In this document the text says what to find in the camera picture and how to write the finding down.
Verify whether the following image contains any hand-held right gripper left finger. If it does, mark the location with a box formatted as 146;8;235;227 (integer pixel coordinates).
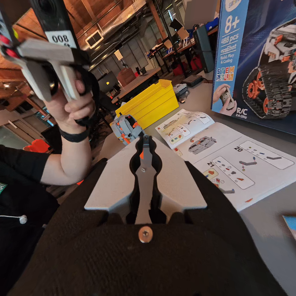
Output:
83;136;144;224

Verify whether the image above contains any black wristband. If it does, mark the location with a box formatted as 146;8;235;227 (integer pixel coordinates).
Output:
58;126;90;142

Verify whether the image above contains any dark teal desk leg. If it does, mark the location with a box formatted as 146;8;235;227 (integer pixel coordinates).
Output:
193;24;214;73

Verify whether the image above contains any open instruction booklet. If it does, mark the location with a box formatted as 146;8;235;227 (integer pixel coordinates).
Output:
155;109;296;212

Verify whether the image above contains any white drawstring toggle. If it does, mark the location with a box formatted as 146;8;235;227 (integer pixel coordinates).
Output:
0;215;28;225

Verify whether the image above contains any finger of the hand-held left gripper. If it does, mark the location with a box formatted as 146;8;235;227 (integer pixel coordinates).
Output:
16;39;75;63

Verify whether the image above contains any grey toy robot body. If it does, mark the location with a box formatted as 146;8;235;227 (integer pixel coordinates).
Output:
111;114;145;146

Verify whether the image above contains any black power adapter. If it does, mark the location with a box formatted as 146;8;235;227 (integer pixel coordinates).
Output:
183;75;204;87

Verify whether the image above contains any blue robot kit box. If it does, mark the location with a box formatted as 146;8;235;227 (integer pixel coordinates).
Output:
211;0;296;136

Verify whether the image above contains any grey battery box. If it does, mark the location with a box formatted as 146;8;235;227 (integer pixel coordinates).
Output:
173;83;188;95

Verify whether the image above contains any orange claw piece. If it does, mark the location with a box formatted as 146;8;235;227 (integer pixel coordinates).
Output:
139;135;153;168

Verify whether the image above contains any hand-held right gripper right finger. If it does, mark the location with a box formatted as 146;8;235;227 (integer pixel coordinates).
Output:
148;136;208;224

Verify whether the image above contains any grey desk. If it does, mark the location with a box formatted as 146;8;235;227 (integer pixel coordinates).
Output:
96;69;296;296

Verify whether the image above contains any blue closed manual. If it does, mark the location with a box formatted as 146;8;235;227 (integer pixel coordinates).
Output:
283;214;296;241

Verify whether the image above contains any yellow storage bin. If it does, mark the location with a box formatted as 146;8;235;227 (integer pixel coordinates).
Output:
115;79;179;130

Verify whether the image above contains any person's left hand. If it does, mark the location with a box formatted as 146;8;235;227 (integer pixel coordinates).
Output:
45;78;96;131

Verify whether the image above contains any person's black shirt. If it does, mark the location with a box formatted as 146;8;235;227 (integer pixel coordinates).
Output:
0;144;62;296

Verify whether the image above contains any grey bent beam with pins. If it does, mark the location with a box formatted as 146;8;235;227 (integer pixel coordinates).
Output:
0;8;23;67

